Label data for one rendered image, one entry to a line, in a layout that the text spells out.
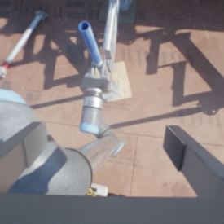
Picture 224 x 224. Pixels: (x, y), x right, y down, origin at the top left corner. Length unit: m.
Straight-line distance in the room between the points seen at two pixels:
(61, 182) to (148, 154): 1.00
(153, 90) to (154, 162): 0.55
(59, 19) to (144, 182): 1.55
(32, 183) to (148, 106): 1.08
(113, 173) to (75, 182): 0.96
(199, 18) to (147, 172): 1.31
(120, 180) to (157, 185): 0.27
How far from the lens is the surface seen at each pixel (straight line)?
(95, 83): 0.75
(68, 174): 0.30
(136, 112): 1.24
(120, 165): 1.25
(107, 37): 0.98
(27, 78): 1.56
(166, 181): 1.30
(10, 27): 1.89
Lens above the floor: 1.22
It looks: 81 degrees down
